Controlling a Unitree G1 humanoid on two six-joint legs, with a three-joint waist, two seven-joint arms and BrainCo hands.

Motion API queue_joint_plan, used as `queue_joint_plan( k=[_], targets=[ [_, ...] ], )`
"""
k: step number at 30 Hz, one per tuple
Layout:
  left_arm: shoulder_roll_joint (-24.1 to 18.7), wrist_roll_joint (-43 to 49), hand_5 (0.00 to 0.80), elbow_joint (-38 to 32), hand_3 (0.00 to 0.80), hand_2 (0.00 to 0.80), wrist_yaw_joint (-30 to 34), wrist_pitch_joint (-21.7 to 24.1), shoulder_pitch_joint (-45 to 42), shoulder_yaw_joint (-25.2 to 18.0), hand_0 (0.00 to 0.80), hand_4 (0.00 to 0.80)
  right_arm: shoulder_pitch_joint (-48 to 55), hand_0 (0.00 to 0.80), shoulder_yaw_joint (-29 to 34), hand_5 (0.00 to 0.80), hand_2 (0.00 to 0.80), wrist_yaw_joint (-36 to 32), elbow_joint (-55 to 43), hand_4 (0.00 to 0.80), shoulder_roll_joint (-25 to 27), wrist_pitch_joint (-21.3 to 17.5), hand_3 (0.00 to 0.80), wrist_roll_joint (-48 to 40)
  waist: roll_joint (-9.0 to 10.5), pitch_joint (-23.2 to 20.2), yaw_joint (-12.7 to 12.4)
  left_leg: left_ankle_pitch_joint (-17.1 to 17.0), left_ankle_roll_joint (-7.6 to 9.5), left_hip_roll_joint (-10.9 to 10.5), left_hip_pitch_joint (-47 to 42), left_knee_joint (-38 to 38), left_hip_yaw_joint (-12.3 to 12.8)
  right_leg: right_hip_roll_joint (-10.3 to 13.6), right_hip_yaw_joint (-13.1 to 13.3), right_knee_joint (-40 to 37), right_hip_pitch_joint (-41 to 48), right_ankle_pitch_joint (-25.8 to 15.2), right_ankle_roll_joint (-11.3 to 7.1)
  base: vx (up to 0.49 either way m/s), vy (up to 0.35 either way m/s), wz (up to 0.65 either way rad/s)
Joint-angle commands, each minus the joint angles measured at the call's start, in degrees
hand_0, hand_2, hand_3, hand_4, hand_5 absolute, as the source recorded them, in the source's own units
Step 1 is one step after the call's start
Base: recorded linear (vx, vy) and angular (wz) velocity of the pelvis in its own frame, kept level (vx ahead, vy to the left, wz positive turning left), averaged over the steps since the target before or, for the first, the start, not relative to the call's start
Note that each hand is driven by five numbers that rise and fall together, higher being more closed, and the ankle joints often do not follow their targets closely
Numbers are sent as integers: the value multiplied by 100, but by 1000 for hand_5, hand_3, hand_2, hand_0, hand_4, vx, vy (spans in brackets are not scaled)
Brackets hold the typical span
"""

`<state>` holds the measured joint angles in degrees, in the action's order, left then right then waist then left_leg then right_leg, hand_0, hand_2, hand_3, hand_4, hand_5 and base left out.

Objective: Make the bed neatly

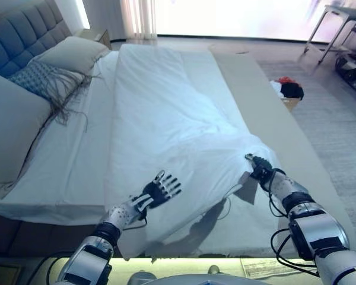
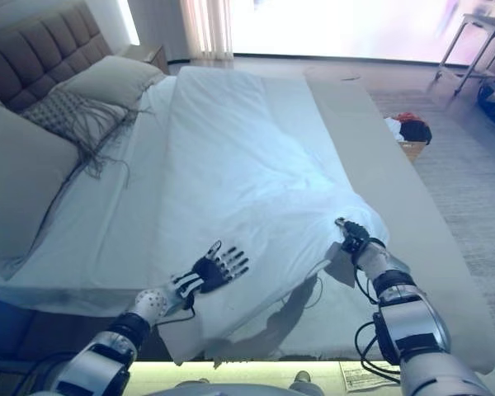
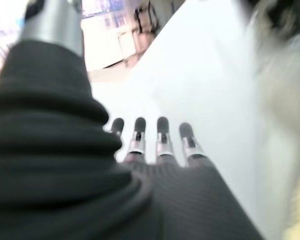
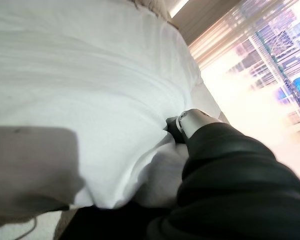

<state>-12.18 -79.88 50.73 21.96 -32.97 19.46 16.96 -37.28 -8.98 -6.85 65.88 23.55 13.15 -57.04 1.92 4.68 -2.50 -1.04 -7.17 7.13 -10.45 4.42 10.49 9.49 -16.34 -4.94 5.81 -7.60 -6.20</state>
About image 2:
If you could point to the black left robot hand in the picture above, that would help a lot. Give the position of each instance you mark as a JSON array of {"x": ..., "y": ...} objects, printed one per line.
[{"x": 208, "y": 272}]

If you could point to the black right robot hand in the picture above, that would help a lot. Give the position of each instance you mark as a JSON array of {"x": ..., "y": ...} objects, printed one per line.
[{"x": 356, "y": 239}]

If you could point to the white duvet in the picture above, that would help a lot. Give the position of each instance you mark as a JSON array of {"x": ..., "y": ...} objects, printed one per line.
[{"x": 251, "y": 173}]

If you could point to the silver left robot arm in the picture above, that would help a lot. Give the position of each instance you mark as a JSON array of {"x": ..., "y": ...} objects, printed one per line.
[{"x": 107, "y": 354}]

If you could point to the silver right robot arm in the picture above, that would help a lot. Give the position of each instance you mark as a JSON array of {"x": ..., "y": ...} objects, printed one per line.
[{"x": 412, "y": 321}]

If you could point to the beige bed runner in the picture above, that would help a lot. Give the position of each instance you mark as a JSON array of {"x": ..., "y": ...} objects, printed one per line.
[{"x": 396, "y": 198}]

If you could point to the white bed sheet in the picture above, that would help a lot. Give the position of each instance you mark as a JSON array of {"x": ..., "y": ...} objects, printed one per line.
[{"x": 119, "y": 231}]

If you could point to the white garment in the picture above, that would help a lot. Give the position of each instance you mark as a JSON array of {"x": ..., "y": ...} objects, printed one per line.
[{"x": 394, "y": 125}]

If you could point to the silver robot torso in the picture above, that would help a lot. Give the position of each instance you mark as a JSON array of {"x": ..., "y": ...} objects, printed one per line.
[{"x": 231, "y": 389}]

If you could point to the black garment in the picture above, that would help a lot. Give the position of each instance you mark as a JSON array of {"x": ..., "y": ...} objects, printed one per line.
[{"x": 416, "y": 132}]

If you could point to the red garment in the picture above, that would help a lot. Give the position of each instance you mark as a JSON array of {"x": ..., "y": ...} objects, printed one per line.
[{"x": 407, "y": 117}]

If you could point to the printed paper sheet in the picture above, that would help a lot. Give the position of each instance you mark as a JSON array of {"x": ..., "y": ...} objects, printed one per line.
[{"x": 363, "y": 377}]

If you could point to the silver right robot leg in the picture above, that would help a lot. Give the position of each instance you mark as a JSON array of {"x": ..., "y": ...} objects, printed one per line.
[{"x": 301, "y": 381}]

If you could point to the woven fringed cushion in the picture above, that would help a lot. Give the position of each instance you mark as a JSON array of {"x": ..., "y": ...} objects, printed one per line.
[{"x": 66, "y": 117}]

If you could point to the large beige pillow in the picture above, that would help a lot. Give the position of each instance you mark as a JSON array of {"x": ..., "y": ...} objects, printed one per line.
[{"x": 20, "y": 177}]

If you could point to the brown nightstand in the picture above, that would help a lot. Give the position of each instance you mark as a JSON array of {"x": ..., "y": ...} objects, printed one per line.
[{"x": 148, "y": 55}]

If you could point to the light window curtain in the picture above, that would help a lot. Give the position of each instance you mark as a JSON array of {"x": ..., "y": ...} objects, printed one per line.
[{"x": 206, "y": 26}]

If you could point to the brown tufted headboard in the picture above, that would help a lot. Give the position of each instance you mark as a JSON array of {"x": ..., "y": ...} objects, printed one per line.
[{"x": 37, "y": 49}]

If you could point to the brown upholstered bed frame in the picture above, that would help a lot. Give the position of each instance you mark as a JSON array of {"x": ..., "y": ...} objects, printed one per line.
[{"x": 8, "y": 330}]

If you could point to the metal frame table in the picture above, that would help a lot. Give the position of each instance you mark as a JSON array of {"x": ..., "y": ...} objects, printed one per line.
[{"x": 474, "y": 45}]

